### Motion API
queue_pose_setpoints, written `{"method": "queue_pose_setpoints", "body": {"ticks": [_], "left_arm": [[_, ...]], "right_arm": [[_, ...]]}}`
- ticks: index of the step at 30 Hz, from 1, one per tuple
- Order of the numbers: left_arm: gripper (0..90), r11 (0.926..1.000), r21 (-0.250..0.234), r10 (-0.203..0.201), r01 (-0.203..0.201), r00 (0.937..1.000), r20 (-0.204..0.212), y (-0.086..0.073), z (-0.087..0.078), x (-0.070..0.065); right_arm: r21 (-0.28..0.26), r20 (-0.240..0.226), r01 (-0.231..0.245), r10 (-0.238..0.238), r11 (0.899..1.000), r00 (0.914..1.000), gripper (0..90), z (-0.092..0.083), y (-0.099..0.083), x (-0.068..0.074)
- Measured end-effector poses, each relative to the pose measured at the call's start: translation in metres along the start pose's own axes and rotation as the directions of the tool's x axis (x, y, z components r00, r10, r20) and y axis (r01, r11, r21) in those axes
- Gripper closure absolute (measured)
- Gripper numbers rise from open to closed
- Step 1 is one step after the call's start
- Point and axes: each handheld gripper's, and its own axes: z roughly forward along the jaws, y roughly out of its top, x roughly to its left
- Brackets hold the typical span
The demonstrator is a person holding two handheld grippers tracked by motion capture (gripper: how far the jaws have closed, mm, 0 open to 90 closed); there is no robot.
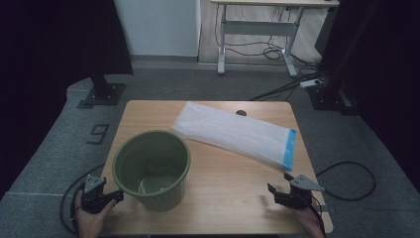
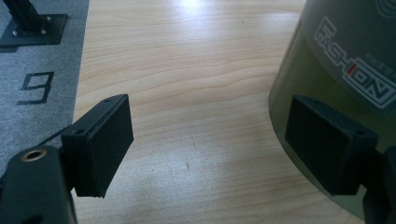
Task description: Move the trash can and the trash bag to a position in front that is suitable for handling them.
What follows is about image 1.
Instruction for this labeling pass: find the white blue-edged garbage bag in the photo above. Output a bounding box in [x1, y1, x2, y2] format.
[170, 100, 297, 173]

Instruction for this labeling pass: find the black curtain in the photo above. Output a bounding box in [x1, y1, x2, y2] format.
[0, 0, 135, 199]
[313, 0, 420, 192]

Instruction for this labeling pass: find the person's right hand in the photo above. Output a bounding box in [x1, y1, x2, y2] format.
[293, 205, 327, 238]

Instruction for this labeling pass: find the black stand base left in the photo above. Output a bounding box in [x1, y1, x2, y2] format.
[81, 72, 128, 107]

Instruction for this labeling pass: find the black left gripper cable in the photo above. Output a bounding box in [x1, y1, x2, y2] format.
[59, 163, 107, 236]

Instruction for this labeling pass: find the white partition panel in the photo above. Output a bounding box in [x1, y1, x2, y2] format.
[113, 0, 202, 58]

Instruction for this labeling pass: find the black stand base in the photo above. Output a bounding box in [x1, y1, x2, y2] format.
[81, 72, 128, 107]
[306, 77, 362, 117]

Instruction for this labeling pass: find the black stand base right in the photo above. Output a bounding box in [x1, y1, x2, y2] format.
[306, 77, 362, 117]

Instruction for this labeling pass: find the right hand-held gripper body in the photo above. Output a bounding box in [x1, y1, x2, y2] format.
[276, 174, 326, 210]

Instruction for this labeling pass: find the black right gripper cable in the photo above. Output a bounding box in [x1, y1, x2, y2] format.
[309, 161, 377, 234]

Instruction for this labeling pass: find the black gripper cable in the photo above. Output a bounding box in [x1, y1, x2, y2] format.
[59, 163, 107, 236]
[309, 161, 377, 234]

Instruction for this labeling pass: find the white power strip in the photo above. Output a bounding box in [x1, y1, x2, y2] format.
[299, 78, 323, 89]

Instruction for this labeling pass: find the person's left hand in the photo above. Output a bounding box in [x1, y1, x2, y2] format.
[74, 190, 117, 238]

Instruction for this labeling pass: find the green plastic trash bin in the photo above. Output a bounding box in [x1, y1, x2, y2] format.
[111, 129, 192, 213]

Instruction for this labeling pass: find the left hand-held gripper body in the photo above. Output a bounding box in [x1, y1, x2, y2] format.
[80, 174, 115, 214]

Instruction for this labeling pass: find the white desk frame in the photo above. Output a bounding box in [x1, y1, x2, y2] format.
[209, 0, 341, 78]

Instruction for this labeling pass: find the tangle of black floor cables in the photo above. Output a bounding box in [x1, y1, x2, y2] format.
[214, 4, 328, 102]

